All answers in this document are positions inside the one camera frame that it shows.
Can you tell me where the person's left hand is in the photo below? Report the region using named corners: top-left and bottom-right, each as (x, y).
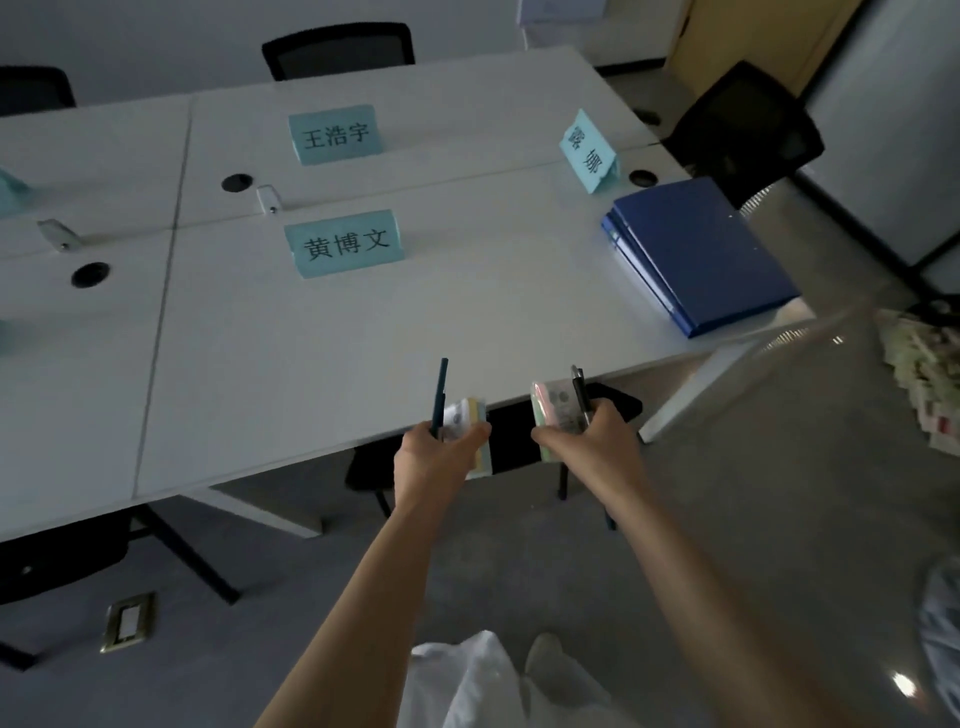
top-left (393, 419), bottom-right (493, 519)

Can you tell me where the white board stand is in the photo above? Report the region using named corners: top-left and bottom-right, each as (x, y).
top-left (517, 0), bottom-right (609, 24)

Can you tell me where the black bag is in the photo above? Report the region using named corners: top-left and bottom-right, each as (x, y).
top-left (903, 296), bottom-right (960, 328)

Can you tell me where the pile of pale cloth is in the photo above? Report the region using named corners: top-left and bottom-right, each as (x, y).
top-left (918, 554), bottom-right (960, 721)

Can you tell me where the pile of magazines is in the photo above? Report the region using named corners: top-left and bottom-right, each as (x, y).
top-left (873, 303), bottom-right (960, 451)

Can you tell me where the stack of blue folders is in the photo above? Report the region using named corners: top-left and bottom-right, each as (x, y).
top-left (599, 176), bottom-right (802, 340)

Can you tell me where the person's white clothing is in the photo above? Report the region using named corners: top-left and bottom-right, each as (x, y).
top-left (397, 629), bottom-right (639, 728)

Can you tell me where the person's left forearm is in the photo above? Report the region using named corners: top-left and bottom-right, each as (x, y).
top-left (254, 498), bottom-right (451, 728)

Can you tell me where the black click pen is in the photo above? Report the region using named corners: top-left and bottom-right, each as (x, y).
top-left (569, 365), bottom-right (595, 435)

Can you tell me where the person's right forearm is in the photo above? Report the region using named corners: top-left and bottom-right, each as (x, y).
top-left (599, 479), bottom-right (864, 728)

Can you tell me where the silver floor socket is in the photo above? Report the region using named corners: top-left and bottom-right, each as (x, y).
top-left (99, 592), bottom-right (159, 654)

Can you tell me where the person's right hand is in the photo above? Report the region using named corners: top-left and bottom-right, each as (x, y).
top-left (532, 397), bottom-right (650, 511)

